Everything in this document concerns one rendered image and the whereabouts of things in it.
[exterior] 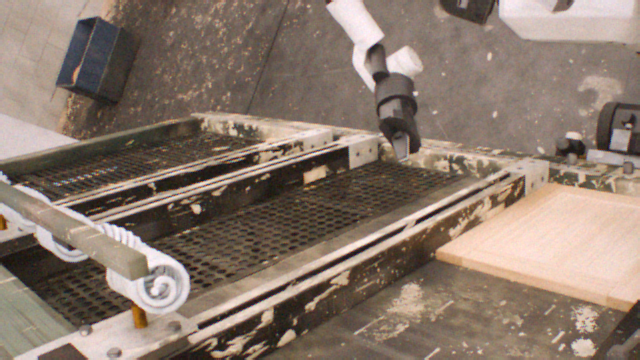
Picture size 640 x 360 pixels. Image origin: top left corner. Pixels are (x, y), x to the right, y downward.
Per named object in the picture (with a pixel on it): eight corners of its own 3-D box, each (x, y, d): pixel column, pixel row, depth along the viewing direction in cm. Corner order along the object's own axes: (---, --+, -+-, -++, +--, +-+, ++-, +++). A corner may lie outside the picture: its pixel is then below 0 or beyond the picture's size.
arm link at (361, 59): (383, 90, 141) (349, 43, 138) (414, 71, 136) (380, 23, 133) (376, 100, 136) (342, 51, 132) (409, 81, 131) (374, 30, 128)
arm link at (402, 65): (390, 117, 134) (386, 82, 141) (430, 94, 129) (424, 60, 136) (358, 88, 128) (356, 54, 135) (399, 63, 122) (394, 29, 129)
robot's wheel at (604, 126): (616, 109, 220) (602, 94, 206) (629, 110, 217) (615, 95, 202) (606, 159, 220) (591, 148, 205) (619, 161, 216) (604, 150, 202)
